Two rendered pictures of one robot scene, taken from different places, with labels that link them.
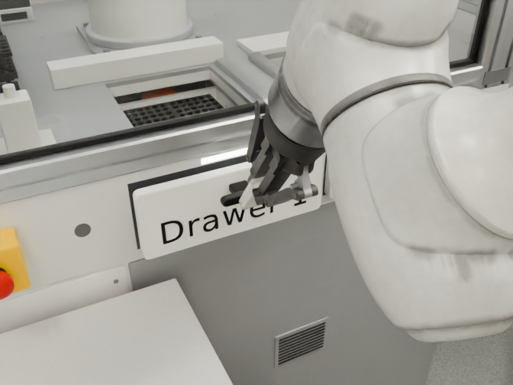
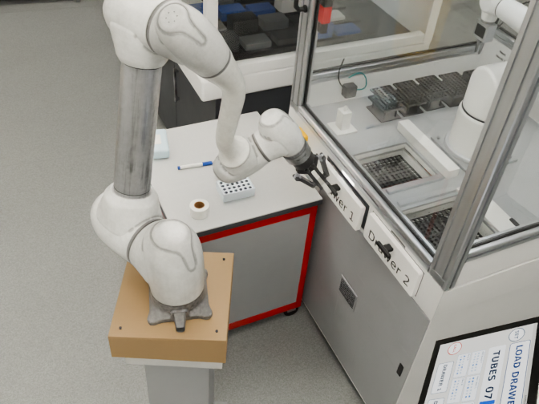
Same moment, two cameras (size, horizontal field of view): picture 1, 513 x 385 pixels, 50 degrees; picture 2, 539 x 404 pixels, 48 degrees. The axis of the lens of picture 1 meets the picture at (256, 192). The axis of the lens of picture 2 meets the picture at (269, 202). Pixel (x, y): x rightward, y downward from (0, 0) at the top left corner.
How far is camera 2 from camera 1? 187 cm
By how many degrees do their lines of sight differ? 66
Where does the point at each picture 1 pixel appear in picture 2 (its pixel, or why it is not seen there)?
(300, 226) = (358, 236)
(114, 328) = (296, 184)
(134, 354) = (284, 189)
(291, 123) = not seen: hidden behind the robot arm
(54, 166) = (318, 131)
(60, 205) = (316, 143)
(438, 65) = (259, 141)
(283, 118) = not seen: hidden behind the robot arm
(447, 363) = not seen: outside the picture
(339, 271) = (365, 280)
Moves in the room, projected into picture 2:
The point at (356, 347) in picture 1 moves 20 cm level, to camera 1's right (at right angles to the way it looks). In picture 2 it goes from (362, 335) to (368, 382)
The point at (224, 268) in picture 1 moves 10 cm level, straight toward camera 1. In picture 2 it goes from (337, 218) to (310, 218)
